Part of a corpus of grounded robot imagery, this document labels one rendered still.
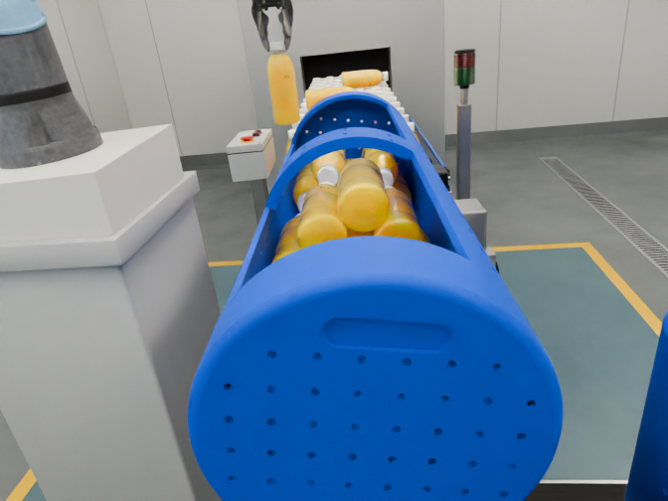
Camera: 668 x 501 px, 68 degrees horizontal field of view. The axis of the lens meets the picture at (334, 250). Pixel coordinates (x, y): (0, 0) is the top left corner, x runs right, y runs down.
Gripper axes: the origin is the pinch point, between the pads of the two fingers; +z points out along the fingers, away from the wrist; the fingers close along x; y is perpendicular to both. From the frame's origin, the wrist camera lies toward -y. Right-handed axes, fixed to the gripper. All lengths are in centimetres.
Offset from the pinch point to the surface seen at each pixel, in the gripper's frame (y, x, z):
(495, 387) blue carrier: 106, 25, 20
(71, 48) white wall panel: -348, -232, -4
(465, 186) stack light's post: -24, 53, 50
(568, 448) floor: 11, 80, 134
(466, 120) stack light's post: -24, 53, 28
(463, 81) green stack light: -23, 52, 16
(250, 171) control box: 1.5, -12.2, 31.1
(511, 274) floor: -110, 98, 133
